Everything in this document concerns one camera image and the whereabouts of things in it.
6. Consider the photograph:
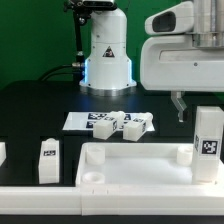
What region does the white left barrier rail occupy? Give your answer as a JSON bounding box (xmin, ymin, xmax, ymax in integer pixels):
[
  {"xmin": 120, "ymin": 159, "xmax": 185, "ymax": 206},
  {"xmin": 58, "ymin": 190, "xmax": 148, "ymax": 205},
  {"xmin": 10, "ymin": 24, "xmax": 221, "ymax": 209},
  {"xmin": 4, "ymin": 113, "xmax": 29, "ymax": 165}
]
[{"xmin": 0, "ymin": 142, "xmax": 6, "ymax": 166}]

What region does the white desk tabletop panel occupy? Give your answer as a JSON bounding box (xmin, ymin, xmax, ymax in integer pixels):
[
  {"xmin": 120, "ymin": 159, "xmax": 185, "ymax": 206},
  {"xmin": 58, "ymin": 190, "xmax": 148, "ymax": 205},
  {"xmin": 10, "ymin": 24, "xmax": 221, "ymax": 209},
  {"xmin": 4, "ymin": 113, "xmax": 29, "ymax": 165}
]
[{"xmin": 75, "ymin": 141, "xmax": 224, "ymax": 188}]

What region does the white marker tag sheet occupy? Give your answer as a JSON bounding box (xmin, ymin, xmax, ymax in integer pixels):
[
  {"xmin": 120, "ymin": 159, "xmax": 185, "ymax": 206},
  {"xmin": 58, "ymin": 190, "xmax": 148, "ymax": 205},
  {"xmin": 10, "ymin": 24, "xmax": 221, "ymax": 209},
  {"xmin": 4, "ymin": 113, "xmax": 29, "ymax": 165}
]
[{"xmin": 62, "ymin": 111, "xmax": 156, "ymax": 132}]

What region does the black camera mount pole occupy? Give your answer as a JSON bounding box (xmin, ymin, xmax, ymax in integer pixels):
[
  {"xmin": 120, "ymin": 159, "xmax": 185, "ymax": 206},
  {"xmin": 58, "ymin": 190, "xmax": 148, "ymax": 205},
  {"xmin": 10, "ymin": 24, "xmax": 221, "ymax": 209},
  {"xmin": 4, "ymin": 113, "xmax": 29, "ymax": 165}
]
[{"xmin": 63, "ymin": 0, "xmax": 118, "ymax": 69}]

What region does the white front barrier rail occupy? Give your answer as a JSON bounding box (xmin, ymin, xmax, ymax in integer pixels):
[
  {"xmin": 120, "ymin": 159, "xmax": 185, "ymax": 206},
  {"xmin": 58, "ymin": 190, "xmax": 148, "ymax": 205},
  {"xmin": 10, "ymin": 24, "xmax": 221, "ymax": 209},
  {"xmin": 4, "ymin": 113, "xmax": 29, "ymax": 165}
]
[{"xmin": 0, "ymin": 185, "xmax": 224, "ymax": 216}]

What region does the white barrier rail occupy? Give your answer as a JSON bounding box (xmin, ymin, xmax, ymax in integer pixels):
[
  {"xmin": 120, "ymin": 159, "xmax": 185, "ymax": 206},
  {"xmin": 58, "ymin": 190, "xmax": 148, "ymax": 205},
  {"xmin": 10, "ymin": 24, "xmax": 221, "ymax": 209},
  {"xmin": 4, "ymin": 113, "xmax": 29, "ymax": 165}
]
[
  {"xmin": 0, "ymin": 142, "xmax": 6, "ymax": 166},
  {"xmin": 0, "ymin": 185, "xmax": 224, "ymax": 216}
]

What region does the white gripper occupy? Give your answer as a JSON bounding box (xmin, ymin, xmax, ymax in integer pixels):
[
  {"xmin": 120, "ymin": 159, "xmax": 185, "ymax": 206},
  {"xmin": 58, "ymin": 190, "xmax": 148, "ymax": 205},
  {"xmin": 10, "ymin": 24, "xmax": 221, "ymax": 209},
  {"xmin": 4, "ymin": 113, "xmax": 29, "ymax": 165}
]
[{"xmin": 140, "ymin": 35, "xmax": 224, "ymax": 122}]

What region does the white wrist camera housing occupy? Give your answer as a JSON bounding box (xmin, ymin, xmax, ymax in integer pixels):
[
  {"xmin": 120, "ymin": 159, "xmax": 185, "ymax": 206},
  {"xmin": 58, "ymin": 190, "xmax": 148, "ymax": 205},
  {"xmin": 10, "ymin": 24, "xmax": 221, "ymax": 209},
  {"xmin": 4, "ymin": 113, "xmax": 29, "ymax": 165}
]
[{"xmin": 145, "ymin": 1, "xmax": 194, "ymax": 35}]

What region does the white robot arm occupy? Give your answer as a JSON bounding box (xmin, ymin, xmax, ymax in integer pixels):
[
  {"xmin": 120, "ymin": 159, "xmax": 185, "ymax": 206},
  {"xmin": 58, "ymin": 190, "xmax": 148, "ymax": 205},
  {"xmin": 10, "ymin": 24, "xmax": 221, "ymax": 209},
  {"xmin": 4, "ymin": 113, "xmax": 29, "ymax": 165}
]
[{"xmin": 80, "ymin": 0, "xmax": 224, "ymax": 121}]

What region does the black cable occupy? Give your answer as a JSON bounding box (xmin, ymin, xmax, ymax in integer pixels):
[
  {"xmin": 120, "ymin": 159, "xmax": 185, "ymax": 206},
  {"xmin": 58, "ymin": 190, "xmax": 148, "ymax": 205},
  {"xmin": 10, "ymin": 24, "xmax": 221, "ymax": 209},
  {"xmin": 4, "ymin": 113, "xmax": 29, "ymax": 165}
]
[{"xmin": 39, "ymin": 64, "xmax": 83, "ymax": 82}]

